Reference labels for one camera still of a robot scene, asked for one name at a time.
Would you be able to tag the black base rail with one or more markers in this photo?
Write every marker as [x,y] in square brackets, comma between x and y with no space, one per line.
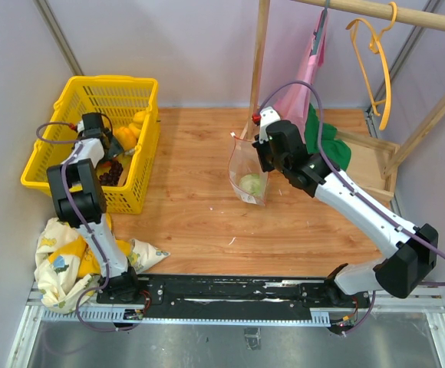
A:
[242,298]

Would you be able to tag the brown bread roll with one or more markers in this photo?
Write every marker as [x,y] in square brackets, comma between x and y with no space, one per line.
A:
[123,176]

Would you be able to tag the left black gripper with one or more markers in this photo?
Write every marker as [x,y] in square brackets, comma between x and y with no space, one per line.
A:
[115,148]

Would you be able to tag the yellow bananas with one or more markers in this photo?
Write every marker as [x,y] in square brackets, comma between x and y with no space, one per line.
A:
[137,122]

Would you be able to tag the green cabbage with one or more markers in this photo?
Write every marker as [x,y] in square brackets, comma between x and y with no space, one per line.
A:
[251,184]

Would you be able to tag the green cloth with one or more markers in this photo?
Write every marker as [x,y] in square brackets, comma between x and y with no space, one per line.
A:
[335,149]

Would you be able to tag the wooden clothes rack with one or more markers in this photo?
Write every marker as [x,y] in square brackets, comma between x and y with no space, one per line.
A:
[381,158]

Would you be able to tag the pink cloth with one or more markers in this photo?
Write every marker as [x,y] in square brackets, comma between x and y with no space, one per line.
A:
[293,106]

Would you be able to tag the clear zip bag orange zipper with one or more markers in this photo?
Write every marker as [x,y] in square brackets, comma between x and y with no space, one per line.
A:
[243,160]

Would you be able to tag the yellow plastic basket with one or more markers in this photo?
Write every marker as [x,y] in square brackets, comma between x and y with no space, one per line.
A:
[119,97]

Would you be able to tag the purple grapes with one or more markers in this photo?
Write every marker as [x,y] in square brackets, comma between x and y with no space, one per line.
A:
[112,176]

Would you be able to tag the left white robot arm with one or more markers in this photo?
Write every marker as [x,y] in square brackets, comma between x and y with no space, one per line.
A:
[79,200]

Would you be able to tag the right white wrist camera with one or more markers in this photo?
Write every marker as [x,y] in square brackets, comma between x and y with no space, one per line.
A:
[262,120]

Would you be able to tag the grey clothes hanger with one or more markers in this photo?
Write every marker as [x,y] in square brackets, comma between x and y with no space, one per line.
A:
[318,33]

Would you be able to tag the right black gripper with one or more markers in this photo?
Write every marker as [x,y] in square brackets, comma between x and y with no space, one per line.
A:
[260,148]

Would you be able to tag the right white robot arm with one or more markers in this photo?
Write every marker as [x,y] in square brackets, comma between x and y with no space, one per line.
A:
[408,251]

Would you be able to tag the yellow bell pepper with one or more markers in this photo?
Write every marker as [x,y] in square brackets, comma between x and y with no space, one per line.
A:
[125,137]

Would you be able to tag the yellow patterned cloth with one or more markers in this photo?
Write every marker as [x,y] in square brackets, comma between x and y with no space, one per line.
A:
[64,267]

